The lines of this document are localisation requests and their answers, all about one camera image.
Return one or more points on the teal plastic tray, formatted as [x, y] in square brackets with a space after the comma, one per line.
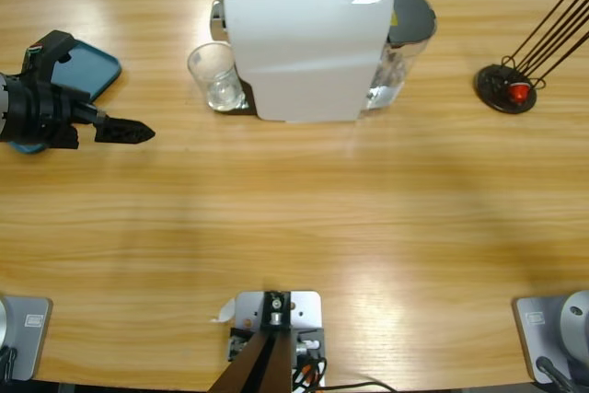
[92, 71]

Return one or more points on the clear drinking glass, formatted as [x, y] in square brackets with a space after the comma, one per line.
[216, 75]

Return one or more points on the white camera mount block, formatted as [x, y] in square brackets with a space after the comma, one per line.
[306, 305]

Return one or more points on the black capsule holder with rods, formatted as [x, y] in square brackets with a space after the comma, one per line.
[494, 87]

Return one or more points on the white capsule coffee machine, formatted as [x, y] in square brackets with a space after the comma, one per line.
[303, 57]

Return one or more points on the red coffee capsule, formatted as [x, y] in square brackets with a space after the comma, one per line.
[520, 92]

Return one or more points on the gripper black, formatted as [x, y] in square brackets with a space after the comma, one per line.
[41, 112]

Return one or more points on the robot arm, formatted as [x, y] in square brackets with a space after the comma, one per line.
[3, 107]

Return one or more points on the dark camera post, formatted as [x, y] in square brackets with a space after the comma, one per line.
[257, 365]

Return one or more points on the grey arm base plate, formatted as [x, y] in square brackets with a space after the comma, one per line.
[547, 319]
[27, 333]

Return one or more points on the white tape piece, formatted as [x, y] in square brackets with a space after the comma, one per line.
[226, 310]

